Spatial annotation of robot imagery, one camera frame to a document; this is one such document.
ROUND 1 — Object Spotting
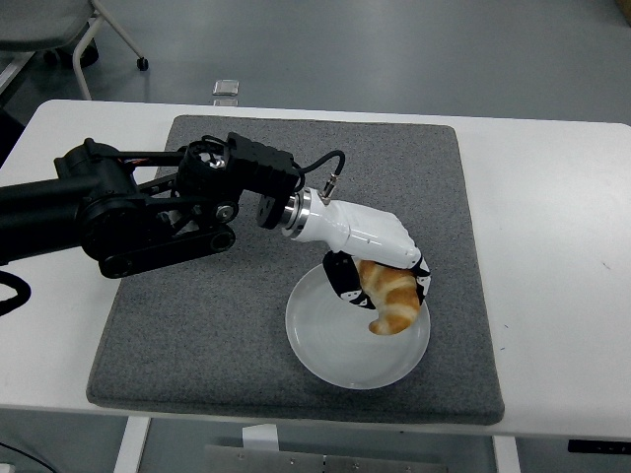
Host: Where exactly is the white table leg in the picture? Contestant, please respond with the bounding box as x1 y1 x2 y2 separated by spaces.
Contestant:
492 436 522 473
112 417 152 473

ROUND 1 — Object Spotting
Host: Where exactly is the grey metal plate with screws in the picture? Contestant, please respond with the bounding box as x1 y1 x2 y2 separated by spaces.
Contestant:
203 444 450 473

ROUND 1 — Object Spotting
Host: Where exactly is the black braided cable loop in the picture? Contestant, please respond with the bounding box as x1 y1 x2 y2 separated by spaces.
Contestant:
0 268 33 316

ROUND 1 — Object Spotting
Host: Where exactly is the grey felt mat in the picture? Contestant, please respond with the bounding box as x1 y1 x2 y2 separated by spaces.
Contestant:
86 114 508 428

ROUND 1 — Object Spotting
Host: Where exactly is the black table control panel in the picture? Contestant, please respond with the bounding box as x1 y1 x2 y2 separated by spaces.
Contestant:
567 439 631 454

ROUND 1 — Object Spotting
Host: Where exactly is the golden croissant bread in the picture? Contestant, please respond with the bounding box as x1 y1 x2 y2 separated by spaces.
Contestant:
358 259 423 336

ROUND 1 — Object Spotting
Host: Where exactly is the grey office chair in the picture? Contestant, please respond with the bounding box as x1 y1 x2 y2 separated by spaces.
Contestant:
0 0 151 100

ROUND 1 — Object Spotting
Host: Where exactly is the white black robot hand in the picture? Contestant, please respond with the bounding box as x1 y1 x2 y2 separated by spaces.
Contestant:
298 191 434 311

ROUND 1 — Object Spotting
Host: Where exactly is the thin black floor cable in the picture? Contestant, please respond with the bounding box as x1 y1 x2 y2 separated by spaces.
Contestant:
0 440 50 473

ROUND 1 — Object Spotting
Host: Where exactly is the round grey plate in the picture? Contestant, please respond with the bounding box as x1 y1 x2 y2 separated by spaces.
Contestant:
285 260 433 391

